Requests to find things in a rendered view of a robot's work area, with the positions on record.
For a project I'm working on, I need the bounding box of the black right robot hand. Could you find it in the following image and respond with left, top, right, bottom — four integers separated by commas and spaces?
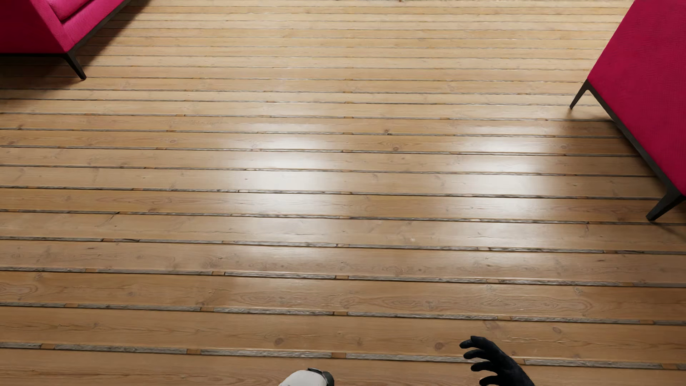
459, 336, 536, 386

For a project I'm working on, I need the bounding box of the magenta upholstered sofa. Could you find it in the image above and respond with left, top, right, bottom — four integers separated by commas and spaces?
569, 0, 686, 222

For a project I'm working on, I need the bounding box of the magenta armchair with cushion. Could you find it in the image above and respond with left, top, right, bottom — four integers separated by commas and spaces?
0, 0, 132, 81

